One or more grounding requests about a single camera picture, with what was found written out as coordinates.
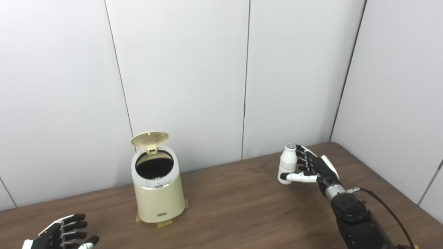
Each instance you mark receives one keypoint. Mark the cream-colored lidded bin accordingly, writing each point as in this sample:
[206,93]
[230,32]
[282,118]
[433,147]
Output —
[159,200]

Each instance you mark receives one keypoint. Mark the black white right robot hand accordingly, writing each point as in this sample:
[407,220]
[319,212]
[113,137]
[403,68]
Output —
[323,171]

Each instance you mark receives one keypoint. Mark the yellow masking tape piece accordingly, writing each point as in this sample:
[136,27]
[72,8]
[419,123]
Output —
[164,224]
[138,218]
[186,203]

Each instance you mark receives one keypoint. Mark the small white plastic bottle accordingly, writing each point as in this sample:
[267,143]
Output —
[288,160]

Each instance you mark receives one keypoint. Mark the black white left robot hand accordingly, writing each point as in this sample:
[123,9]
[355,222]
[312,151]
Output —
[52,238]

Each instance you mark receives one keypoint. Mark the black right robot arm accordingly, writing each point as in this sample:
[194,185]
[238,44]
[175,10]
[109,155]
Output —
[356,221]

